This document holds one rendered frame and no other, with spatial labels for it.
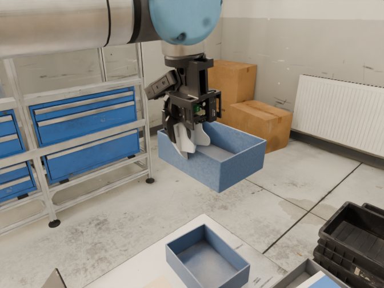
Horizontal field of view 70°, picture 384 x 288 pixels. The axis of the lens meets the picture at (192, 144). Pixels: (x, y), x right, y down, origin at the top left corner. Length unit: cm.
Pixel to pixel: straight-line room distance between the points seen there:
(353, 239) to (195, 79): 115
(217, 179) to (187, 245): 43
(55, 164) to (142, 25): 183
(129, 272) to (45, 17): 76
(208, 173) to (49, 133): 154
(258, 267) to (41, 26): 82
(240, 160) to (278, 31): 295
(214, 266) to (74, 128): 143
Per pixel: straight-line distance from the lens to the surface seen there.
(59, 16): 24
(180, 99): 46
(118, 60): 302
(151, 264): 90
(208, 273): 87
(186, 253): 92
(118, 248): 196
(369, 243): 146
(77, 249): 203
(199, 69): 44
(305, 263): 77
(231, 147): 68
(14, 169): 199
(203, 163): 54
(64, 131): 199
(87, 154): 211
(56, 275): 62
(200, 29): 27
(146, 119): 223
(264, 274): 90
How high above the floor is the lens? 138
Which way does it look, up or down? 26 degrees down
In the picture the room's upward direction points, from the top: straight up
